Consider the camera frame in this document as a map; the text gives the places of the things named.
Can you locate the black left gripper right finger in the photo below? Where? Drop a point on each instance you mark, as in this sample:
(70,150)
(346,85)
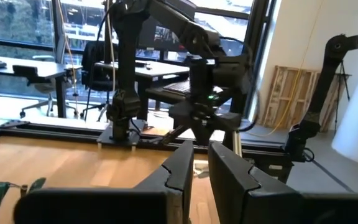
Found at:
(232,177)

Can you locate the black tripod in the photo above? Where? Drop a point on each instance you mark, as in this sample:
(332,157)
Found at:
(342,84)

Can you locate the black desk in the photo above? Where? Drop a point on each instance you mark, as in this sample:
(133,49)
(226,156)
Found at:
(42,70)

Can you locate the wooden pallet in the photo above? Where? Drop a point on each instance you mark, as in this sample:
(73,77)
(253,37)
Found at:
(286,96)

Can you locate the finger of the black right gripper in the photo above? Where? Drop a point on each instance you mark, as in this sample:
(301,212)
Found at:
(206,135)
(173,135)

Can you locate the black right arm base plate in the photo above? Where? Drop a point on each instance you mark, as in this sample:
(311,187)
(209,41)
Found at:
(120,140)

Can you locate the black keyboard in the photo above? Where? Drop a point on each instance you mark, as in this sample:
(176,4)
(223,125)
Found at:
(179,87)

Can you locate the grey office chair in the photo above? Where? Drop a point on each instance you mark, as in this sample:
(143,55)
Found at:
(47,90)

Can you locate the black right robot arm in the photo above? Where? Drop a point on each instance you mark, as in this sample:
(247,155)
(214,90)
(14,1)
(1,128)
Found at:
(129,62)

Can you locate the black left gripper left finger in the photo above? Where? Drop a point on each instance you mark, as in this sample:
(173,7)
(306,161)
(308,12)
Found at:
(176,177)

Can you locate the light grey desk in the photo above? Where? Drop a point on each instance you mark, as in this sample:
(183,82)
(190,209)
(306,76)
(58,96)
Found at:
(160,70)

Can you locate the white flat panel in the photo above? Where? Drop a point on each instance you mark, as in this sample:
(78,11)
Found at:
(357,115)

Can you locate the black office chair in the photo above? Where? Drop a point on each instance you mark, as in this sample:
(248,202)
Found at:
(96,68)

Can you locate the small black box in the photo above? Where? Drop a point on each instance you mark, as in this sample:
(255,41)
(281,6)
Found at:
(25,71)

